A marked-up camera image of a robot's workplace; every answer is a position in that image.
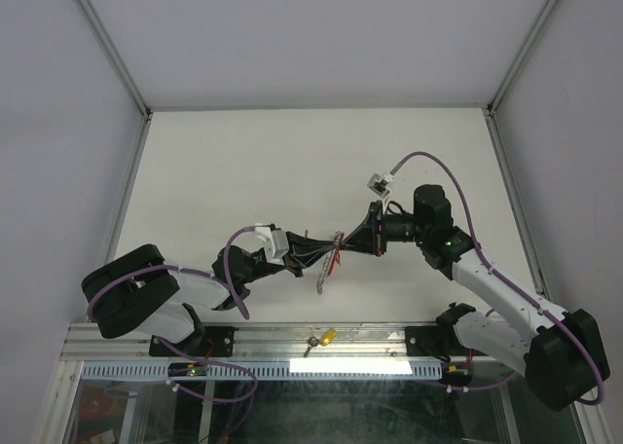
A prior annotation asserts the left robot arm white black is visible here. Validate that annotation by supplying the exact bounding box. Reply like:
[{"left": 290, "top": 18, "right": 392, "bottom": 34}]
[{"left": 81, "top": 224, "right": 339, "bottom": 355}]

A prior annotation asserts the left aluminium frame post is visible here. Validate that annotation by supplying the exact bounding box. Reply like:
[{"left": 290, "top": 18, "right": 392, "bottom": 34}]
[{"left": 73, "top": 0, "right": 152, "bottom": 119}]

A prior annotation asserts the yellow tag key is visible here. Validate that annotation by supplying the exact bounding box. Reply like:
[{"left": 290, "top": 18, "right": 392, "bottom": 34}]
[{"left": 303, "top": 327, "right": 337, "bottom": 358}]

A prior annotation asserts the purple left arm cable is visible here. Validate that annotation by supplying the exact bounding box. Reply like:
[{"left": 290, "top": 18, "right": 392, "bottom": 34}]
[{"left": 86, "top": 227, "right": 259, "bottom": 321}]

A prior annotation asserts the aluminium mounting rail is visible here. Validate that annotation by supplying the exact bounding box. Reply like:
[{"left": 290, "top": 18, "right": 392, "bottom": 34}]
[{"left": 60, "top": 322, "right": 467, "bottom": 362}]

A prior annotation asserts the aluminium frame post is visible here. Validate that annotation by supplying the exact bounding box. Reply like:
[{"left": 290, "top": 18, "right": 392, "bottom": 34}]
[
  {"left": 73, "top": 0, "right": 152, "bottom": 119},
  {"left": 487, "top": 0, "right": 562, "bottom": 116}
]

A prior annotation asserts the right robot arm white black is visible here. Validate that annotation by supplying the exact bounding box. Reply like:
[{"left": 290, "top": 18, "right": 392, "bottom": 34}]
[{"left": 340, "top": 185, "right": 610, "bottom": 411}]

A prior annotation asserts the metal keyring holder red handle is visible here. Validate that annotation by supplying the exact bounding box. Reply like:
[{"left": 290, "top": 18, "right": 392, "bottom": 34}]
[{"left": 315, "top": 232, "right": 345, "bottom": 296}]

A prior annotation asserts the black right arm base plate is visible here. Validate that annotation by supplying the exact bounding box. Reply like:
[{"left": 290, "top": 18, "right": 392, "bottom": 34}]
[{"left": 404, "top": 325, "right": 466, "bottom": 361}]

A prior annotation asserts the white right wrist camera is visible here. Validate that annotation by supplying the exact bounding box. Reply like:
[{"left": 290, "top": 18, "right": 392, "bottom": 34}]
[{"left": 367, "top": 171, "right": 394, "bottom": 210}]

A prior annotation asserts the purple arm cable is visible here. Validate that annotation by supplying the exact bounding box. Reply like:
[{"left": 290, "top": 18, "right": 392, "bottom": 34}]
[
  {"left": 388, "top": 151, "right": 609, "bottom": 406},
  {"left": 86, "top": 227, "right": 259, "bottom": 321}
]

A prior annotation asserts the white slotted cable duct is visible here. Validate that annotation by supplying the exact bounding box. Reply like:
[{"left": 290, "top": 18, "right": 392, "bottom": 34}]
[{"left": 82, "top": 357, "right": 443, "bottom": 382}]

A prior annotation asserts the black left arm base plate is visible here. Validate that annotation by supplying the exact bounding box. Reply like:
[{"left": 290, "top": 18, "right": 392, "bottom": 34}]
[{"left": 172, "top": 324, "right": 237, "bottom": 359}]

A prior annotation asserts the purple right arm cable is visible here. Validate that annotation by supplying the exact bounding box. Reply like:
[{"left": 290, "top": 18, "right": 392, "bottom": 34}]
[{"left": 388, "top": 151, "right": 609, "bottom": 406}]

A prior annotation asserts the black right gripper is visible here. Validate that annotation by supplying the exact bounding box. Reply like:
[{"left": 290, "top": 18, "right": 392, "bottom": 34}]
[{"left": 338, "top": 201, "right": 428, "bottom": 257}]

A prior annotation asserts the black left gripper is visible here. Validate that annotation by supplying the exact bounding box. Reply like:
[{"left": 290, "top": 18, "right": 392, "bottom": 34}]
[{"left": 240, "top": 232, "right": 336, "bottom": 284}]

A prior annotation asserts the right aluminium frame post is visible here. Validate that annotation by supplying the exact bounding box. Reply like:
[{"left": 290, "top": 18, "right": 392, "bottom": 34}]
[{"left": 487, "top": 0, "right": 562, "bottom": 116}]

